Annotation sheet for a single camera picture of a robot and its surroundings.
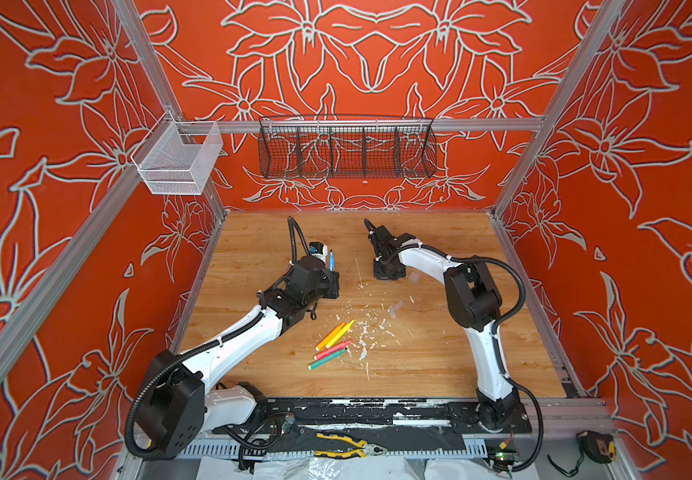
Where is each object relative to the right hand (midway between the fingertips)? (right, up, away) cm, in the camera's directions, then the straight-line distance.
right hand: (379, 273), depth 101 cm
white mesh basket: (-66, +38, -8) cm, 77 cm away
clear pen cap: (+3, -10, -9) cm, 14 cm away
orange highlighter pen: (-19, -19, -17) cm, 32 cm away
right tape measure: (+46, -36, -34) cm, 67 cm away
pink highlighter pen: (-18, -21, -18) cm, 33 cm away
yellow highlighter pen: (-13, -16, -14) cm, 25 cm away
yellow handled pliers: (-7, -38, -33) cm, 50 cm away
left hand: (-15, +3, -19) cm, 24 cm away
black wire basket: (-11, +43, -4) cm, 44 cm away
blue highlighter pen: (-16, +6, -22) cm, 27 cm away
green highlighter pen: (-19, -23, -20) cm, 36 cm away
